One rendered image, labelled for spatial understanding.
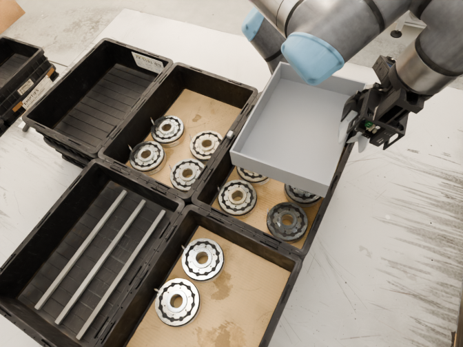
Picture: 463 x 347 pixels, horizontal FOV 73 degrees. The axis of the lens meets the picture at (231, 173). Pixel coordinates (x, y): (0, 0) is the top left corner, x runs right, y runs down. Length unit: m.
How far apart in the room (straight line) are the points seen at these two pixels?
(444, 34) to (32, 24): 3.27
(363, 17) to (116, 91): 0.92
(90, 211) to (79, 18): 2.51
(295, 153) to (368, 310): 0.49
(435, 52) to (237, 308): 0.62
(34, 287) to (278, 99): 0.76
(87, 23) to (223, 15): 1.16
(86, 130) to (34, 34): 2.27
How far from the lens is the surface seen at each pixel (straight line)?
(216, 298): 0.80
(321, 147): 0.69
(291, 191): 0.85
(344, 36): 0.43
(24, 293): 0.98
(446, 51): 0.47
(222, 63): 1.39
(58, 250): 0.97
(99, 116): 1.15
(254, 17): 1.05
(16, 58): 2.22
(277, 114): 0.74
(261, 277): 0.80
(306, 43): 0.43
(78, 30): 3.16
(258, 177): 0.86
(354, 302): 0.96
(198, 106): 1.06
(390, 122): 0.54
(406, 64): 0.49
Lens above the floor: 1.62
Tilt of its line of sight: 61 degrees down
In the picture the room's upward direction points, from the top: 9 degrees counter-clockwise
